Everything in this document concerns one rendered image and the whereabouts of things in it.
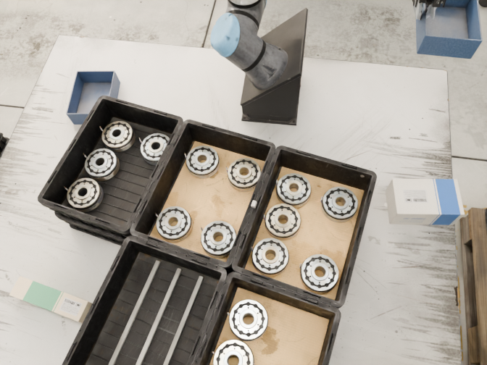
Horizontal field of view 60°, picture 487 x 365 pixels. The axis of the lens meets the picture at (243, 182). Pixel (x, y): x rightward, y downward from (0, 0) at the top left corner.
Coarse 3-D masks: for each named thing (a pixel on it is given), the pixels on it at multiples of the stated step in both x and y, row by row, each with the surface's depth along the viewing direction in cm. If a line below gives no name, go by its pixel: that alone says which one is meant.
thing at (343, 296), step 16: (272, 160) 124; (320, 160) 123; (368, 192) 118; (256, 208) 119; (368, 208) 116; (240, 256) 112; (352, 256) 110; (240, 272) 110; (352, 272) 108; (288, 288) 107; (336, 304) 105
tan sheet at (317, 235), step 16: (304, 176) 132; (272, 192) 130; (320, 192) 129; (304, 208) 127; (320, 208) 127; (304, 224) 125; (320, 224) 125; (336, 224) 125; (352, 224) 124; (256, 240) 124; (288, 240) 123; (304, 240) 123; (320, 240) 123; (336, 240) 122; (272, 256) 121; (304, 256) 121; (336, 256) 120; (256, 272) 120; (288, 272) 119; (320, 272) 119; (304, 288) 117; (336, 288) 117
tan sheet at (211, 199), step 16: (224, 160) 136; (256, 160) 135; (192, 176) 134; (224, 176) 133; (176, 192) 132; (192, 192) 132; (208, 192) 131; (224, 192) 131; (240, 192) 131; (192, 208) 129; (208, 208) 129; (224, 208) 129; (240, 208) 128; (176, 224) 127; (208, 224) 127; (240, 224) 126; (192, 240) 125
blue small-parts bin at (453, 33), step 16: (448, 0) 126; (464, 0) 125; (448, 16) 127; (464, 16) 126; (416, 32) 124; (432, 32) 124; (448, 32) 124; (464, 32) 124; (480, 32) 115; (432, 48) 118; (448, 48) 117; (464, 48) 117
